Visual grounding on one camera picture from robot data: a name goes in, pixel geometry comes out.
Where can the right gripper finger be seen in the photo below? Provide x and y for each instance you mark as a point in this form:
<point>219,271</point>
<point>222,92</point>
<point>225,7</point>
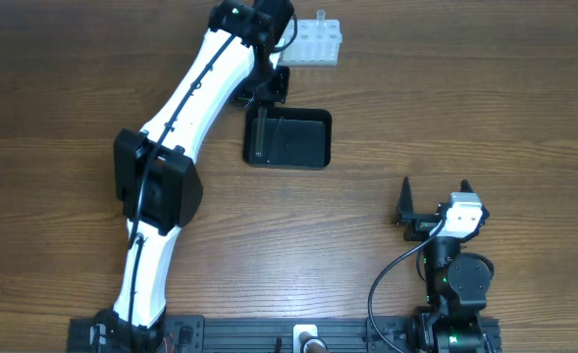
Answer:
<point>466,187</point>
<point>405,206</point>

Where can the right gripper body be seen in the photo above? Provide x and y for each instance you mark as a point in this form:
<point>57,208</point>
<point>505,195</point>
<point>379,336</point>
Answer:
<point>423,226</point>

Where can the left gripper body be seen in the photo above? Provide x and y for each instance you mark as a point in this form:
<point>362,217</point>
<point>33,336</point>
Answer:
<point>278,85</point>

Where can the white test tube rack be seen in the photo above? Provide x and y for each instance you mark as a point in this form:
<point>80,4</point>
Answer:
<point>318,51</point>

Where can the black tray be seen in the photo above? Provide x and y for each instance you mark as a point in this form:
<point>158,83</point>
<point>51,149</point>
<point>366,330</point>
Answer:
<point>303,147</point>

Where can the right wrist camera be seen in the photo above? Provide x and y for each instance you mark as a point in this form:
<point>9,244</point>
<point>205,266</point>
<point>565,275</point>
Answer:
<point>462,216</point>

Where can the mounting rail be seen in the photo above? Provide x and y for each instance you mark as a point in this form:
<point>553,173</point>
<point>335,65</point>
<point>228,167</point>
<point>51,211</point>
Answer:
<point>249,336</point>

